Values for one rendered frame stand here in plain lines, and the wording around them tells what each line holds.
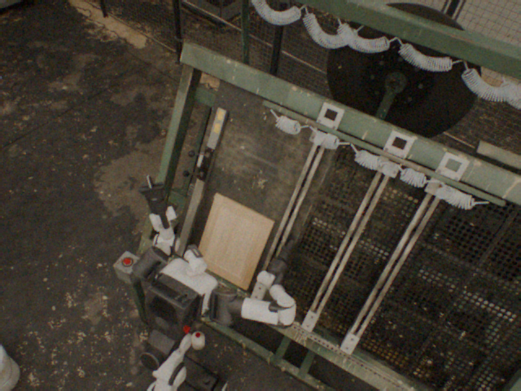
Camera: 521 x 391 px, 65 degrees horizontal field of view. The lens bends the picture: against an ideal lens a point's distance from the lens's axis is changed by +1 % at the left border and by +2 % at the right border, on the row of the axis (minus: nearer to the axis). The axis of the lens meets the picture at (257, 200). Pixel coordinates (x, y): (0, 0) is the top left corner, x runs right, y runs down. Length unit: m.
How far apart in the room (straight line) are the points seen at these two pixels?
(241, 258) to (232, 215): 0.27
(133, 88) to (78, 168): 1.31
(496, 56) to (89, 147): 3.64
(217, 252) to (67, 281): 1.59
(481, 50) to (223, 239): 1.60
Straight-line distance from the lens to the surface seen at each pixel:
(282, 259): 2.15
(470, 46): 2.20
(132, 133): 4.61
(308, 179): 2.04
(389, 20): 2.21
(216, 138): 2.22
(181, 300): 1.89
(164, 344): 2.18
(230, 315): 1.96
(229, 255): 2.43
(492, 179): 1.96
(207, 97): 2.31
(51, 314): 3.60
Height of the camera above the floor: 3.14
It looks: 52 degrees down
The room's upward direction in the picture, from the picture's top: 8 degrees clockwise
